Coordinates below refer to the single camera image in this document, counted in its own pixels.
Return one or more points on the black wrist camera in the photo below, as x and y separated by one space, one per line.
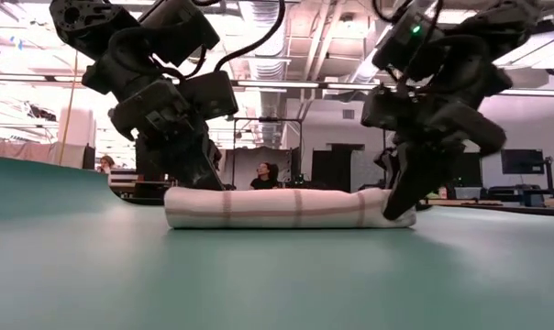
378 107
210 96

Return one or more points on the silver ventilation duct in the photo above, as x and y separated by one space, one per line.
270 55

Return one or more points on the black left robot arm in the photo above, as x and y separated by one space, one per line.
93 23

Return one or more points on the white towel with red grid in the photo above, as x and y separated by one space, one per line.
281 211

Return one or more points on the black metal rig frame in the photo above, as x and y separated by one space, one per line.
268 119

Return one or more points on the black monitor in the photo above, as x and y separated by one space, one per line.
522 161
469 172

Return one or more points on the wooden workbench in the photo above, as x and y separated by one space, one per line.
488 202

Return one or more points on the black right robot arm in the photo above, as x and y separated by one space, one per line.
488 41

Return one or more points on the green table mat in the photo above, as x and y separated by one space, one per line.
277 284

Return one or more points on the pinkish fabric cover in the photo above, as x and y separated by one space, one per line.
29 153

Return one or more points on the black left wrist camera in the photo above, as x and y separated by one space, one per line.
210 96

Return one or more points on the grey backdrop cloth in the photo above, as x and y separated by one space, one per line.
240 165

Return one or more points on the ceiling light strip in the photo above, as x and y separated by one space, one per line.
281 84

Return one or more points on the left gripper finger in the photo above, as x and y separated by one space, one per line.
194 160

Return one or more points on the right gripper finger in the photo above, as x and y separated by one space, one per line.
419 174
387 167

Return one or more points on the person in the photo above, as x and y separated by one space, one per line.
264 182
107 164

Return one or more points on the black loudspeaker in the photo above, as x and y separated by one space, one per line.
89 158

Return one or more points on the black cabinet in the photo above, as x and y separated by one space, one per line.
330 169

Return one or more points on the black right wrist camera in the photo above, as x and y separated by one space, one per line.
378 107

